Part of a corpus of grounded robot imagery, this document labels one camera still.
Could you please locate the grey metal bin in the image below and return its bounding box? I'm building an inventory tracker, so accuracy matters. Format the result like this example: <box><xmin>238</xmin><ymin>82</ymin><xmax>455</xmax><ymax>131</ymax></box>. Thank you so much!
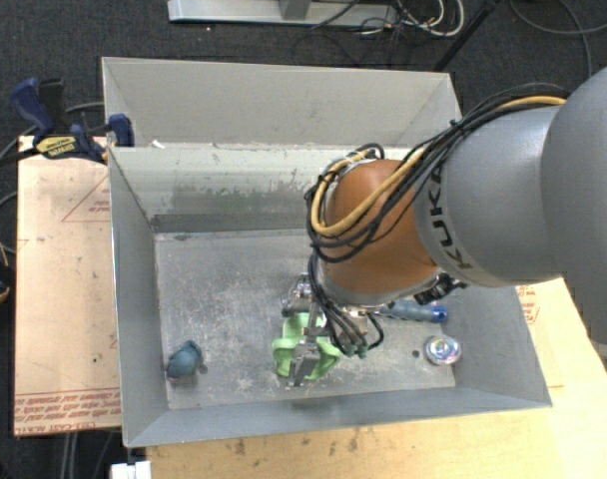
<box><xmin>101</xmin><ymin>56</ymin><xmax>554</xmax><ymax>449</ymax></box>

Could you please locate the blue-grey toy animal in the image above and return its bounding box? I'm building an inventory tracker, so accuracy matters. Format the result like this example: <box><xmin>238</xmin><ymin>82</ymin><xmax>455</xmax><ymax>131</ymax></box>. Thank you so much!
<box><xmin>165</xmin><ymin>339</ymin><xmax>208</xmax><ymax>382</ymax></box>

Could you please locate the shiny silver round disc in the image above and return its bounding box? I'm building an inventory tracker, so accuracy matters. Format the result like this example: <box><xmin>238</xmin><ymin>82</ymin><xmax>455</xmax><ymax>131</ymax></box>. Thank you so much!
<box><xmin>422</xmin><ymin>335</ymin><xmax>462</xmax><ymax>367</ymax></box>

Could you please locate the brown cardboard board, red print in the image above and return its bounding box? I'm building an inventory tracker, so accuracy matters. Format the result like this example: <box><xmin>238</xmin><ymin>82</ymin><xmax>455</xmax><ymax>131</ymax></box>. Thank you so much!
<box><xmin>13</xmin><ymin>135</ymin><xmax>123</xmax><ymax>438</ymax></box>

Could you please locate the light green ring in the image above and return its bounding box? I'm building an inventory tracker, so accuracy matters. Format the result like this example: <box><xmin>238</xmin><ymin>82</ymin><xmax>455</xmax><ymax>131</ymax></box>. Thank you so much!
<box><xmin>272</xmin><ymin>313</ymin><xmax>342</xmax><ymax>382</ymax></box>

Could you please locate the blue-handled screwdriver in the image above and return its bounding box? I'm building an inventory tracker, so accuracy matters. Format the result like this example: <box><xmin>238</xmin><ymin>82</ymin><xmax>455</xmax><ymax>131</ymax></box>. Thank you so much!
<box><xmin>375</xmin><ymin>298</ymin><xmax>449</xmax><ymax>325</ymax></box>

